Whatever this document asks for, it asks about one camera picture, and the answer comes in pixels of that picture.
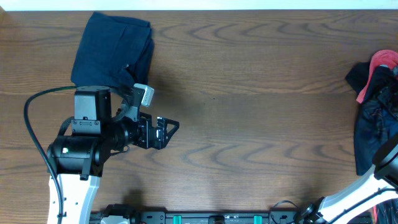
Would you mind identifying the black mounting rail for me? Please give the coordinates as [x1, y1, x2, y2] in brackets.
[88, 204, 308, 224]

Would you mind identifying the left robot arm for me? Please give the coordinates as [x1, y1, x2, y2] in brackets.
[47, 84, 179, 223]

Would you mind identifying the folded dark navy garment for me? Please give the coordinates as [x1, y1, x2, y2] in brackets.
[71, 12, 154, 88]

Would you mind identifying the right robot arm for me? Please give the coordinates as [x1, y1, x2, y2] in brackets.
[295, 135, 397, 224]

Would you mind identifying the black patterned jersey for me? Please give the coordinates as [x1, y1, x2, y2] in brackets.
[345, 62, 397, 175]

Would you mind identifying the red garment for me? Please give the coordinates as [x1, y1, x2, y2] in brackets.
[356, 49, 398, 105]

